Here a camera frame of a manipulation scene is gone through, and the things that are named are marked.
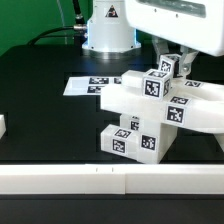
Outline white chair seat part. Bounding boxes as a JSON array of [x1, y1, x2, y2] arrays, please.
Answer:
[[136, 118, 178, 164]]

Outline white front rail fixture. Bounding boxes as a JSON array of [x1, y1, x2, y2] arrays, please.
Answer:
[[0, 164, 224, 195]]

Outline white part at right edge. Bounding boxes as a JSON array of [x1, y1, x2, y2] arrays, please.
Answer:
[[214, 134, 224, 152]]

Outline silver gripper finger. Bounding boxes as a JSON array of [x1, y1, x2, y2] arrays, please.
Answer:
[[152, 36, 169, 62], [179, 46, 198, 78]]

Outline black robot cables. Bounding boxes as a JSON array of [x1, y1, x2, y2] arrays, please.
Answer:
[[26, 0, 88, 47]]

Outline white part at left edge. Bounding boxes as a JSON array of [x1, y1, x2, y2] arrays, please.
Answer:
[[0, 115, 6, 139]]

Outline white sheet with four tags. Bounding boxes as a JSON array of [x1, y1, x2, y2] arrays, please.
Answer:
[[63, 76, 121, 96]]

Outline white part at edge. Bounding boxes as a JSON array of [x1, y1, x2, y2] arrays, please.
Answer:
[[214, 134, 224, 152], [0, 115, 6, 139]]

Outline white tagged cube block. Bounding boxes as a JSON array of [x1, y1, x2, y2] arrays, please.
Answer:
[[142, 69, 172, 100], [158, 54, 181, 78]]

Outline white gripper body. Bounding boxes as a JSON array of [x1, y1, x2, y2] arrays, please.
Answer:
[[125, 0, 224, 56]]

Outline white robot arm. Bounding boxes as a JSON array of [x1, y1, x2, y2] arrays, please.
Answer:
[[83, 0, 224, 76]]

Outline white chair back frame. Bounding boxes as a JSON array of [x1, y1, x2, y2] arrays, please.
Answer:
[[100, 71, 224, 134]]

